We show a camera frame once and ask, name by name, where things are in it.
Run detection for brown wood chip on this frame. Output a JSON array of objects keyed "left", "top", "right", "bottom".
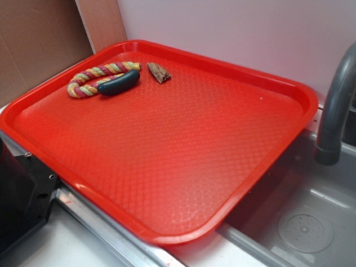
[{"left": 147, "top": 62, "right": 171, "bottom": 84}]

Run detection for red plastic tray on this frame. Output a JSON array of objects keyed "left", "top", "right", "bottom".
[{"left": 1, "top": 41, "right": 318, "bottom": 246}]

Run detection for dark green rubber sausage toy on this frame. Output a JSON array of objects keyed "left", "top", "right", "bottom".
[{"left": 97, "top": 70, "right": 141, "bottom": 96}]

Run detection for grey plastic sink basin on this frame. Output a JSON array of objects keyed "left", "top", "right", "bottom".
[{"left": 218, "top": 131, "right": 355, "bottom": 266}]

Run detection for brown cardboard panel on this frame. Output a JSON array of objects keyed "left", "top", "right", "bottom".
[{"left": 1, "top": 1, "right": 126, "bottom": 106}]

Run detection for grey sink faucet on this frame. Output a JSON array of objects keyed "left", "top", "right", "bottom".
[{"left": 314, "top": 44, "right": 355, "bottom": 165}]

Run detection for multicolour rope toy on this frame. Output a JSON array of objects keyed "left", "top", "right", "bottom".
[{"left": 67, "top": 61, "right": 142, "bottom": 98}]

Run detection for silver metal rail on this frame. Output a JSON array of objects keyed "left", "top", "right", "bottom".
[{"left": 0, "top": 130, "right": 187, "bottom": 267}]

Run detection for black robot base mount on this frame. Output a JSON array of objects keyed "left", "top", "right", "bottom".
[{"left": 1, "top": 141, "right": 58, "bottom": 258}]

